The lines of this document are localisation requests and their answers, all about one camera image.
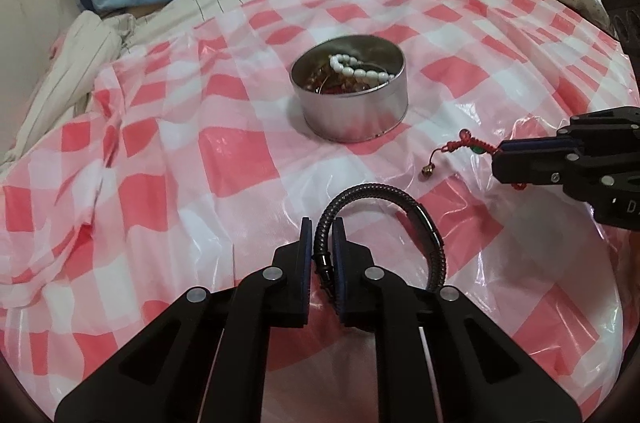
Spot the white bead bracelet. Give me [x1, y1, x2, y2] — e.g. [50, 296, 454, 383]
[329, 53, 398, 84]

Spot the amber bead bracelet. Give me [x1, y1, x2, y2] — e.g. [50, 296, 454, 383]
[302, 70, 386, 96]

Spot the red cord bracelet with bell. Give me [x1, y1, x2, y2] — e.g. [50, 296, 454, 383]
[419, 129, 528, 191]

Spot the black braided bracelet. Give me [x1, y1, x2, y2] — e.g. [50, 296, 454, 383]
[311, 184, 447, 304]

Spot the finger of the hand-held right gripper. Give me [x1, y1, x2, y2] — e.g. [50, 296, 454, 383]
[497, 107, 640, 154]
[491, 139, 640, 188]

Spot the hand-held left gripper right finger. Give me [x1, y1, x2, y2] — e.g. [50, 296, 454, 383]
[331, 217, 583, 423]

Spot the silver round tin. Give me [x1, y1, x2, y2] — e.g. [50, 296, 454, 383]
[290, 36, 408, 144]

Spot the pink checkered plastic sheet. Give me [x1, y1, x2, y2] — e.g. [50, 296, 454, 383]
[0, 0, 640, 423]

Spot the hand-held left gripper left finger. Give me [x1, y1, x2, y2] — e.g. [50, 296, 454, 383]
[54, 217, 313, 423]

